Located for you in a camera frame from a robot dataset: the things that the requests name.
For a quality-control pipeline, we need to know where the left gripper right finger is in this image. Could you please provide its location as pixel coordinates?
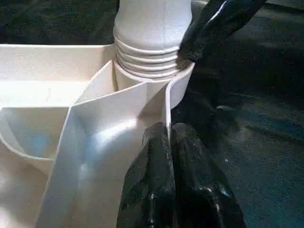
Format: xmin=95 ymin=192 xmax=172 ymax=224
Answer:
xmin=170 ymin=123 xmax=246 ymax=228

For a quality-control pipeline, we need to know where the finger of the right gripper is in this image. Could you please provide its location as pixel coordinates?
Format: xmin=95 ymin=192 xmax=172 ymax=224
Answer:
xmin=177 ymin=0 xmax=267 ymax=64

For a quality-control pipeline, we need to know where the black mat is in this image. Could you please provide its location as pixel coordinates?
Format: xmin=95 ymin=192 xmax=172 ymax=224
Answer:
xmin=0 ymin=0 xmax=304 ymax=228

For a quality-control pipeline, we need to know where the white plastic table top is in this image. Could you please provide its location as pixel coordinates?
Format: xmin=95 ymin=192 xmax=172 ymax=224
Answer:
xmin=0 ymin=44 xmax=196 ymax=228

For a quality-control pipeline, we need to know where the white plastic table leg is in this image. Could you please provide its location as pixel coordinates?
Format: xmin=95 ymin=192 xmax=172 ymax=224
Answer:
xmin=113 ymin=0 xmax=193 ymax=80

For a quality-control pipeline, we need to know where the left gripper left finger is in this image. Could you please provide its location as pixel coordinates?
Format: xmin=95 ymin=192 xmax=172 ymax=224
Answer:
xmin=116 ymin=122 xmax=176 ymax=228

